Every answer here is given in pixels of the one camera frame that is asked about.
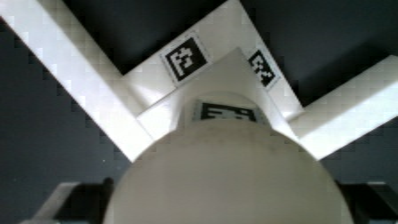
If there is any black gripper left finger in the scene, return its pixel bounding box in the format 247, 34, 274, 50
20, 178, 114, 224

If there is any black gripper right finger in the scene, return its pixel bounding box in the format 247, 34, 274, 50
338, 182, 398, 224

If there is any white lamp bulb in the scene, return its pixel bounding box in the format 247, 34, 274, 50
103, 90, 356, 224

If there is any white lamp base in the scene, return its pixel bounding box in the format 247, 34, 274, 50
123, 0, 302, 138

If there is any white U-shaped fence frame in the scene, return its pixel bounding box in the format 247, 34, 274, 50
0, 0, 398, 158

